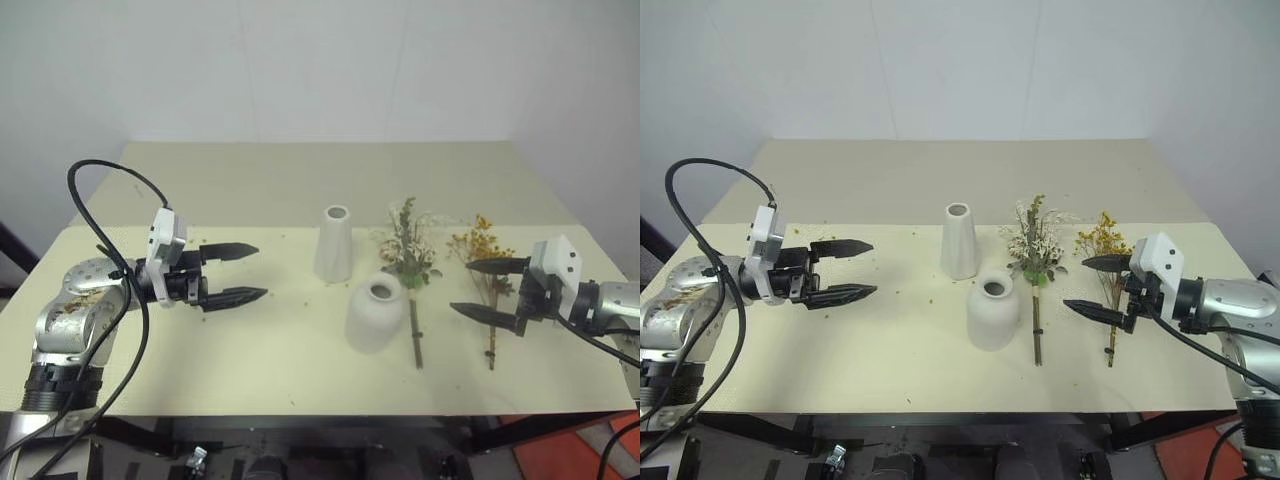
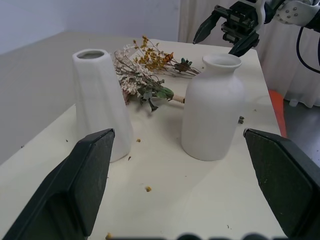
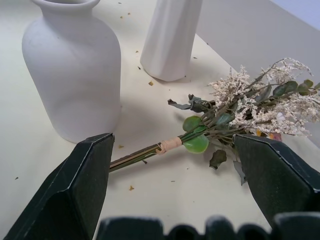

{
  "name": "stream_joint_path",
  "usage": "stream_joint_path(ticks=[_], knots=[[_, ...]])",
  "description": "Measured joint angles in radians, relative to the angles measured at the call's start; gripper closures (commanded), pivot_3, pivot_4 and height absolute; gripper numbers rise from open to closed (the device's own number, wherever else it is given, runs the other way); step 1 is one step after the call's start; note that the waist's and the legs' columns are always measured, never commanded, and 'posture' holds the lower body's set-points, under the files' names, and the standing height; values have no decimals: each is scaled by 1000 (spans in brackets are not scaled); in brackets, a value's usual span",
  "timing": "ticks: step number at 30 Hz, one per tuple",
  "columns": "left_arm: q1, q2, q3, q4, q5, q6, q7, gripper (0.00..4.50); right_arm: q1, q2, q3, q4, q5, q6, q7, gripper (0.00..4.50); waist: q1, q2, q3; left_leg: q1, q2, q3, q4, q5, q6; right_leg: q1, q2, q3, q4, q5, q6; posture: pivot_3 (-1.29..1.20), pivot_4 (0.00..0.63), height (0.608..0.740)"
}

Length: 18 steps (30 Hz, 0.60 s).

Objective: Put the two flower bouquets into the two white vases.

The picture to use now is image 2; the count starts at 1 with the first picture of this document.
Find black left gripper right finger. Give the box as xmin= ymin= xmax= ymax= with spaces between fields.
xmin=242 ymin=128 xmax=320 ymax=240

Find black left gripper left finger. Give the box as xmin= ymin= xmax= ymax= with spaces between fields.
xmin=0 ymin=128 xmax=116 ymax=240

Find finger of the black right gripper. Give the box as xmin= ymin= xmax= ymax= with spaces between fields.
xmin=193 ymin=10 xmax=227 ymax=46
xmin=228 ymin=32 xmax=260 ymax=58

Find round white bottle vase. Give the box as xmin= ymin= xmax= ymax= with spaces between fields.
xmin=180 ymin=53 xmax=246 ymax=162

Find tall tapered white vase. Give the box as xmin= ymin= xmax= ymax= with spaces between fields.
xmin=72 ymin=48 xmax=134 ymax=164

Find white curtain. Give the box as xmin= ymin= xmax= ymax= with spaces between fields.
xmin=177 ymin=0 xmax=320 ymax=109

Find yellow dried flower bouquet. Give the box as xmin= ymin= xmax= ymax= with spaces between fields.
xmin=132 ymin=35 xmax=202 ymax=80

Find orange object beside table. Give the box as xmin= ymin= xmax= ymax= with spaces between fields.
xmin=268 ymin=89 xmax=288 ymax=138

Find white dried flower bouquet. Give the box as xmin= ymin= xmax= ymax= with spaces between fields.
xmin=113 ymin=43 xmax=186 ymax=113

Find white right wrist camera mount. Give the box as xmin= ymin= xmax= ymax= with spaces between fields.
xmin=251 ymin=0 xmax=267 ymax=25

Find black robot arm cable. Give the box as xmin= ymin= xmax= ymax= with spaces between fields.
xmin=296 ymin=25 xmax=320 ymax=75

